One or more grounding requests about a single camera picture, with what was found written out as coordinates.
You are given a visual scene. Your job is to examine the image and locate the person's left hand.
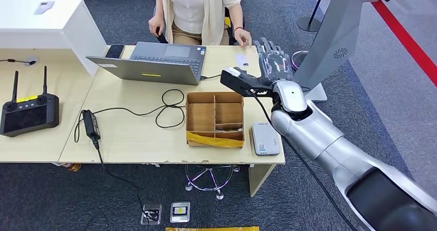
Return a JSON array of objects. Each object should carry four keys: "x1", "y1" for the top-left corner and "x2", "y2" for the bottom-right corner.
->
[{"x1": 234, "y1": 28, "x2": 253, "y2": 47}]

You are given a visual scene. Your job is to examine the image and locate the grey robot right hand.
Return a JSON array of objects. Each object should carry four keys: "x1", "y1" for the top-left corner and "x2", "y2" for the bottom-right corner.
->
[{"x1": 253, "y1": 37, "x2": 294, "y2": 87}]

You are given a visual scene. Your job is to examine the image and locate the person's right hand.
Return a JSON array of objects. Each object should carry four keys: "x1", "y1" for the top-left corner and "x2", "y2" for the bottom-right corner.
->
[{"x1": 148, "y1": 15, "x2": 165, "y2": 37}]

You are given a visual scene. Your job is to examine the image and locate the person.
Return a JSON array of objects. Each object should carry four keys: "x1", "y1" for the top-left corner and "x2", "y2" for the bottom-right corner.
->
[{"x1": 148, "y1": 0, "x2": 253, "y2": 47}]

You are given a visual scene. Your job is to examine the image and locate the grey white card reader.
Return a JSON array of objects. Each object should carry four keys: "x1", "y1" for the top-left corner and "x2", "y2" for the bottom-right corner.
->
[{"x1": 251, "y1": 122, "x2": 281, "y2": 156}]

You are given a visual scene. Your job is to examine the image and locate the black office chair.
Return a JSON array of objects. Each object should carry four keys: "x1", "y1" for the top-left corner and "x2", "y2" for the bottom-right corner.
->
[{"x1": 154, "y1": 5, "x2": 246, "y2": 46}]

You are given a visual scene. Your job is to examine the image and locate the grey laptop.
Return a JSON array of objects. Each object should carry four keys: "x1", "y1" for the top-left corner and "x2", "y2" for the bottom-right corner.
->
[{"x1": 85, "y1": 41, "x2": 207, "y2": 86}]

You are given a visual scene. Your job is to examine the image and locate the black smartphone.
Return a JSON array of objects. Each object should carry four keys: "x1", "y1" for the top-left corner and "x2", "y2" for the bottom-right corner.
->
[{"x1": 105, "y1": 44, "x2": 125, "y2": 59}]

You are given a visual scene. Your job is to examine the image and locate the grey kiosk stand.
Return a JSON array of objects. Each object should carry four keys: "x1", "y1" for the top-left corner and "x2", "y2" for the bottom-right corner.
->
[{"x1": 292, "y1": 0, "x2": 392, "y2": 103}]

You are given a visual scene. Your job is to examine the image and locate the brown cardboard divider box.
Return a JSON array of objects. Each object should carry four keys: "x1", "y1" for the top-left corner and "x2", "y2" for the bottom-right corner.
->
[{"x1": 184, "y1": 91, "x2": 245, "y2": 149}]

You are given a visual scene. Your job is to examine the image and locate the small white flat device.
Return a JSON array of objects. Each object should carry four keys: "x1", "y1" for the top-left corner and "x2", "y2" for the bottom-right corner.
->
[{"x1": 33, "y1": 1, "x2": 55, "y2": 15}]

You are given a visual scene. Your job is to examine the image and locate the beige desk leg panel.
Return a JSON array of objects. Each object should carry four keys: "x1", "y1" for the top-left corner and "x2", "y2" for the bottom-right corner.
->
[{"x1": 248, "y1": 163, "x2": 276, "y2": 197}]

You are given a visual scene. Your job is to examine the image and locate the white counter block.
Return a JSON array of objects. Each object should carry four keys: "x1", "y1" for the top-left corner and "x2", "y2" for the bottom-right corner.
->
[{"x1": 0, "y1": 0, "x2": 108, "y2": 76}]

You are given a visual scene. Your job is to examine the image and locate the black power adapter brick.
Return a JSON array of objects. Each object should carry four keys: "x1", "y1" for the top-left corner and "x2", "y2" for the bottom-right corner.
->
[{"x1": 81, "y1": 110, "x2": 101, "y2": 141}]

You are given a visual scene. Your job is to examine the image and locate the red barrier belt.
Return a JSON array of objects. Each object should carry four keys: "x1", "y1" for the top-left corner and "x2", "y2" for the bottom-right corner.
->
[{"x1": 371, "y1": 0, "x2": 437, "y2": 88}]

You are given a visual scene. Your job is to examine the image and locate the chrome stool base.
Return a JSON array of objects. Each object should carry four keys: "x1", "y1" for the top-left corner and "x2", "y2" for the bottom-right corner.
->
[{"x1": 184, "y1": 164, "x2": 241, "y2": 201}]

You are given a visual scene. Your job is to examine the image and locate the black remote controller with antennas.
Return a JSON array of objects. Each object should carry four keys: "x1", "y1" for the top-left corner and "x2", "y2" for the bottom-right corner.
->
[{"x1": 0, "y1": 66, "x2": 60, "y2": 138}]

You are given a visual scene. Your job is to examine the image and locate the orange wrapper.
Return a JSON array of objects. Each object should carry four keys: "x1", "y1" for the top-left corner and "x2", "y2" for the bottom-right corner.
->
[{"x1": 61, "y1": 163, "x2": 82, "y2": 173}]

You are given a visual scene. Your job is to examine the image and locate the yellow floor tape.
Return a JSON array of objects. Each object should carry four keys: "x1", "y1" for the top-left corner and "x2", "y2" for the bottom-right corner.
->
[{"x1": 165, "y1": 226, "x2": 260, "y2": 231}]

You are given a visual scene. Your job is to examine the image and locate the silver floor socket plate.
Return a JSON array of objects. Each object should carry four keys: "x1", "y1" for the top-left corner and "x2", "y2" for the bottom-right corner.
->
[{"x1": 170, "y1": 202, "x2": 191, "y2": 224}]

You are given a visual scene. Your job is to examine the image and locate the open floor socket box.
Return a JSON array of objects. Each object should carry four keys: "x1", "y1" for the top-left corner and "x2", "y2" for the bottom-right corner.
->
[{"x1": 141, "y1": 204, "x2": 163, "y2": 226}]

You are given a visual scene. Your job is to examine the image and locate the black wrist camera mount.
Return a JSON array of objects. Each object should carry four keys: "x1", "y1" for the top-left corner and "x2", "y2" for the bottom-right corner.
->
[{"x1": 220, "y1": 67, "x2": 277, "y2": 99}]

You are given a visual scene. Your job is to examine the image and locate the black stanchion post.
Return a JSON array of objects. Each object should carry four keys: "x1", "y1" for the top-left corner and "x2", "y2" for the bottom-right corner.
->
[{"x1": 296, "y1": 0, "x2": 328, "y2": 32}]

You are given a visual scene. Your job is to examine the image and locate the looped black adapter cable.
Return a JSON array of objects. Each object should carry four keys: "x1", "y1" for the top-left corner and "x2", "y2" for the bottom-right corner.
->
[{"x1": 73, "y1": 89, "x2": 186, "y2": 144}]

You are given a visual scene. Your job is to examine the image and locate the thin black desk cable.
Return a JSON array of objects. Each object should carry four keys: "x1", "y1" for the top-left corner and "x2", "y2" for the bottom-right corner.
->
[{"x1": 0, "y1": 59, "x2": 37, "y2": 67}]

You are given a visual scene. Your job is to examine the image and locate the black mains cable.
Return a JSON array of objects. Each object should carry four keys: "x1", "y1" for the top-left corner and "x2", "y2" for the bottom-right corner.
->
[{"x1": 91, "y1": 137, "x2": 161, "y2": 222}]

